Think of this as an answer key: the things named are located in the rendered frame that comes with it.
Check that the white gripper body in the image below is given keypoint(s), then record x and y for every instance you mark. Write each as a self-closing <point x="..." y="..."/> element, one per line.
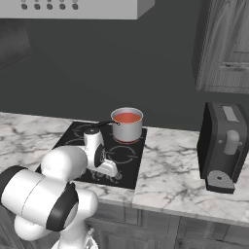
<point x="107" y="167"/>

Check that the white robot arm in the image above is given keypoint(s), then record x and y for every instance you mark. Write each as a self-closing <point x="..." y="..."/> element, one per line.
<point x="42" y="194"/>

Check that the silver saucepan with red sauce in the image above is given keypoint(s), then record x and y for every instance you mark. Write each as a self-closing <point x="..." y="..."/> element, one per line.
<point x="128" y="128"/>

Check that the black hob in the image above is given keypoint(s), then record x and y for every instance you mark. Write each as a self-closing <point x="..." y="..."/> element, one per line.
<point x="124" y="155"/>

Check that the grey wooden base cupboards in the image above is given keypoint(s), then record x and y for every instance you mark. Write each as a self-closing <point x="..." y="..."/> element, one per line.
<point x="155" y="231"/>

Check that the black coffee machine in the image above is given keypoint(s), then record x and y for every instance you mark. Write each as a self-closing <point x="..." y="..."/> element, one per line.
<point x="220" y="146"/>

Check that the grey extractor hood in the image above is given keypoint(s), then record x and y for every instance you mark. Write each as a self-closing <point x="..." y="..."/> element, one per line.
<point x="81" y="8"/>

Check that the grey wooden wall cupboard door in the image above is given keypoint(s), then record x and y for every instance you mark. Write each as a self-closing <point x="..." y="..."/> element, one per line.
<point x="223" y="45"/>

